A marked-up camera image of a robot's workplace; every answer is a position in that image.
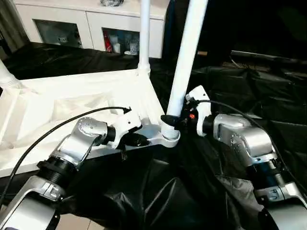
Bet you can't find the black cabinet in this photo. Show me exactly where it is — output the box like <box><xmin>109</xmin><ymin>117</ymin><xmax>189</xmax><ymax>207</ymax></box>
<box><xmin>163</xmin><ymin>0</ymin><xmax>236</xmax><ymax>60</ymax></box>

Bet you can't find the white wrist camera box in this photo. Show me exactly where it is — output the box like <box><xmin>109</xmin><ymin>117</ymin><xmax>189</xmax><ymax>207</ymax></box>
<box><xmin>107</xmin><ymin>109</ymin><xmax>143</xmax><ymax>149</ymax></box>
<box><xmin>184</xmin><ymin>85</ymin><xmax>212</xmax><ymax>137</ymax></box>

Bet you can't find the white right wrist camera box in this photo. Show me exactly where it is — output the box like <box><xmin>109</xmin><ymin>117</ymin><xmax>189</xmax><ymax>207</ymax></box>
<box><xmin>184</xmin><ymin>85</ymin><xmax>212</xmax><ymax>137</ymax></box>

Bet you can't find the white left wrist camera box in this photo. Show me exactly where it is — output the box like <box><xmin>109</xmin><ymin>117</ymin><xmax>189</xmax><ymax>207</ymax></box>
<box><xmin>107</xmin><ymin>109</ymin><xmax>143</xmax><ymax>149</ymax></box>

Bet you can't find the shiny dark bundle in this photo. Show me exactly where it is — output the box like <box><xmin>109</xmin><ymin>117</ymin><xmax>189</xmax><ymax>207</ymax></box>
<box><xmin>100</xmin><ymin>0</ymin><xmax>125</xmax><ymax>7</ymax></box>

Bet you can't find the white plastic table leg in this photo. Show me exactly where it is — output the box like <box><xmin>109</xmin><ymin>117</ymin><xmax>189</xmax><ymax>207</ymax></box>
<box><xmin>0</xmin><ymin>60</ymin><xmax>24</xmax><ymax>92</ymax></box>
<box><xmin>160</xmin><ymin>0</ymin><xmax>210</xmax><ymax>141</ymax></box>
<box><xmin>137</xmin><ymin>0</ymin><xmax>152</xmax><ymax>76</ymax></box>

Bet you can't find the black plastic mat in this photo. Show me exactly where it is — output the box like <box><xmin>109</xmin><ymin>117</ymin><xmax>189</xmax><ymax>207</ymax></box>
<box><xmin>0</xmin><ymin>41</ymin><xmax>307</xmax><ymax>230</ymax></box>

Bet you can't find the red carton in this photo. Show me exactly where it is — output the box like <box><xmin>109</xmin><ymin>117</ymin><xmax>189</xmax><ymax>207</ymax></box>
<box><xmin>105</xmin><ymin>36</ymin><xmax>114</xmax><ymax>52</ymax></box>

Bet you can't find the white cabinet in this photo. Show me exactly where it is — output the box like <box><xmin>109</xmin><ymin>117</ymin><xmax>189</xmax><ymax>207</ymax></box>
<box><xmin>14</xmin><ymin>0</ymin><xmax>169</xmax><ymax>58</ymax></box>

